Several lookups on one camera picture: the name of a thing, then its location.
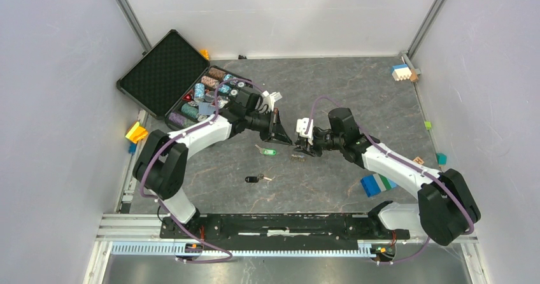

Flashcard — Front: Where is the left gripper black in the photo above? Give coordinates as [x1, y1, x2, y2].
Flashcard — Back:
[245, 108, 292, 146]

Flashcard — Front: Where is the key with green tag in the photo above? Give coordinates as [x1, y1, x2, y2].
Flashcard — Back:
[255, 145, 277, 156]

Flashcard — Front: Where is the keyring with bunch of keys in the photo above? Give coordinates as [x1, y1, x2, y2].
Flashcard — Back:
[290, 154, 306, 162]

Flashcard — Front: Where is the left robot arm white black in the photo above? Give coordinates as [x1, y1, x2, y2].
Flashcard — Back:
[132, 87, 292, 238]

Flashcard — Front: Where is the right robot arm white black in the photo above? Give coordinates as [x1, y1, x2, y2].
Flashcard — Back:
[295, 108, 481, 246]

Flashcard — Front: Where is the key with black tag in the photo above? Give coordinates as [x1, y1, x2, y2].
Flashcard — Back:
[245, 174, 273, 183]

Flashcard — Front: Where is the blue card in case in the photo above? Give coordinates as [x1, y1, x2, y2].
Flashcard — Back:
[198, 102, 219, 116]

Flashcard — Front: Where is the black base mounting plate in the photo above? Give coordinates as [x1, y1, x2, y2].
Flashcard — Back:
[186, 213, 410, 251]

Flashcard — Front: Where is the wooden letter cube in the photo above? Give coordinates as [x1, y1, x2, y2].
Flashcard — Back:
[413, 157, 425, 165]

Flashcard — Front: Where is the white blue toy brick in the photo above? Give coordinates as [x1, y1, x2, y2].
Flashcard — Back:
[391, 64, 412, 81]

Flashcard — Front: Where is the orange block behind case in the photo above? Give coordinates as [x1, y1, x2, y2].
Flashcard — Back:
[199, 49, 210, 60]

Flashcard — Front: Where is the black poker chip case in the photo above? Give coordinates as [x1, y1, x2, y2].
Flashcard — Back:
[117, 29, 260, 129]

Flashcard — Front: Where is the teal cube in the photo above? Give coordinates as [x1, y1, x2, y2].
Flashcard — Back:
[436, 152, 447, 166]

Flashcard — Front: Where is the yellow orange toy block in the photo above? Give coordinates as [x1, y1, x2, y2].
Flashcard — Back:
[125, 121, 148, 144]

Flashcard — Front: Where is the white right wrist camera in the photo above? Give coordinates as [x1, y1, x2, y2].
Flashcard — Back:
[295, 117, 313, 146]

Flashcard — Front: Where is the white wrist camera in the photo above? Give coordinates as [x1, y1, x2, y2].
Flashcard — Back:
[295, 117, 313, 146]
[259, 90, 282, 113]

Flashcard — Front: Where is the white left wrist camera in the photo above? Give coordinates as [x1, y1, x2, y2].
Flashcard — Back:
[259, 90, 282, 113]

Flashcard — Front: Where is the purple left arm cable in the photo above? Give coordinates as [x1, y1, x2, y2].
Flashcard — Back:
[139, 78, 264, 265]

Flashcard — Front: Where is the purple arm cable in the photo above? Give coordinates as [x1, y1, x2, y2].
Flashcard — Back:
[139, 78, 264, 265]
[308, 95, 476, 266]

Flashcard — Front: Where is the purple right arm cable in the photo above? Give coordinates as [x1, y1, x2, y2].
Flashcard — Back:
[308, 95, 476, 266]

